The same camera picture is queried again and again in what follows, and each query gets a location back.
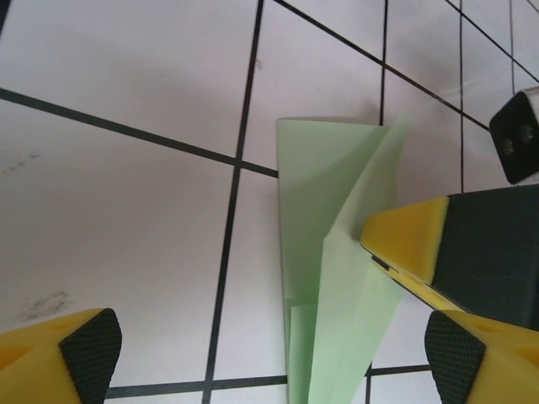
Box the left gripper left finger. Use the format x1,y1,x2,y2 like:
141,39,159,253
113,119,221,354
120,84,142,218
0,308,123,404

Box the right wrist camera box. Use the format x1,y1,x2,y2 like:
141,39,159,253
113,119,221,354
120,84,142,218
488,86,539,185

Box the light green paper sheet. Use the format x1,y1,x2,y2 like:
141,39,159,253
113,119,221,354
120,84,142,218
275,112,408,404

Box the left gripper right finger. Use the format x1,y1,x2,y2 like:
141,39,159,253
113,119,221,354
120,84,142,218
424,311,539,404

